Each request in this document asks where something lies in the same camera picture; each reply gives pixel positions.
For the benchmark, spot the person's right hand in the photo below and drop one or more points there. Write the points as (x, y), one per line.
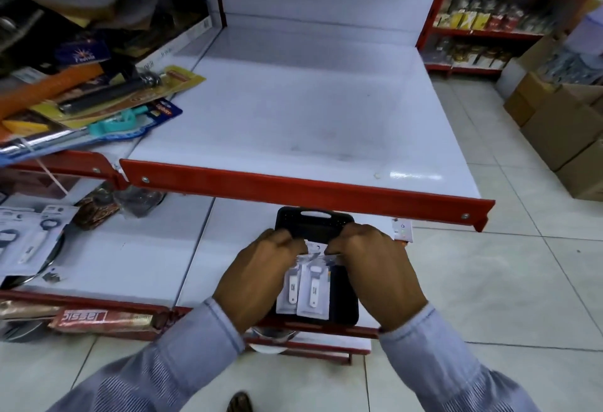
(381, 279)

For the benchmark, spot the person's left hand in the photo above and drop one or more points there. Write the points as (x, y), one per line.
(249, 284)

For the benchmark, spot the person's left fingers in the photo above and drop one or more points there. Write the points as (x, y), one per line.
(282, 242)

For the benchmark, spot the person's right fingers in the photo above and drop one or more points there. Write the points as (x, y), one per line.
(348, 242)

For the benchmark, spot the white opener packet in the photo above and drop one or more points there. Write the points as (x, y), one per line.
(291, 291)
(40, 242)
(9, 232)
(314, 291)

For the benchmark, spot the person's left forearm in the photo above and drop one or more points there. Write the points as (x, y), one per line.
(165, 369)

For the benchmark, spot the person's right forearm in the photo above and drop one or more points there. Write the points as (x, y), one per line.
(438, 369)

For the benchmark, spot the black plastic cutting board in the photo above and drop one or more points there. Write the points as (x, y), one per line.
(341, 294)

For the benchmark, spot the white hanging card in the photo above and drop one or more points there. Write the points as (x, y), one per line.
(402, 230)

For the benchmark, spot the white shelf with red edge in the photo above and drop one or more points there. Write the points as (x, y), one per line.
(226, 256)
(311, 110)
(141, 256)
(155, 143)

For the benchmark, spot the steel bowl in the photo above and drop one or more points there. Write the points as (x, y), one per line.
(272, 338)

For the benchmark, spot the person's brown shoe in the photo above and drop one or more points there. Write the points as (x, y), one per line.
(239, 402)

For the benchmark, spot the patterned brown packet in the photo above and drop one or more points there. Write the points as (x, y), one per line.
(96, 211)

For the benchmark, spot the blue card with teal tool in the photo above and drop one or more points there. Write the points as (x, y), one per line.
(136, 122)

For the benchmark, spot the red foil roll box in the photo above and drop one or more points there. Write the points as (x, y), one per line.
(103, 320)

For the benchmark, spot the yellow card with black lighter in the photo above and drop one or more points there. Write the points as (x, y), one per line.
(141, 86)

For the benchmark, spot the small cardboard box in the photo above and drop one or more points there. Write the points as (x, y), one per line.
(525, 96)

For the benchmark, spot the white cardboard box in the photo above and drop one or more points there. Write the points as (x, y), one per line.
(511, 74)

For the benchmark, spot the large cardboard box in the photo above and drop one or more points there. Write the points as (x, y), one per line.
(560, 129)

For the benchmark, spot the red goods rack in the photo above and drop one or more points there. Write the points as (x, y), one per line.
(433, 15)

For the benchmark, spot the dark printed carton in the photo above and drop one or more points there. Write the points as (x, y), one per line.
(160, 30)

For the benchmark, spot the row of yellow packets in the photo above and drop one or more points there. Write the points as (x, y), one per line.
(490, 13)

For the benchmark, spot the dark blue small card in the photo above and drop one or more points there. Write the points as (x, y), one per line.
(82, 52)

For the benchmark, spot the box of packaged goods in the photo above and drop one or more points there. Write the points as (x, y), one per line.
(572, 65)

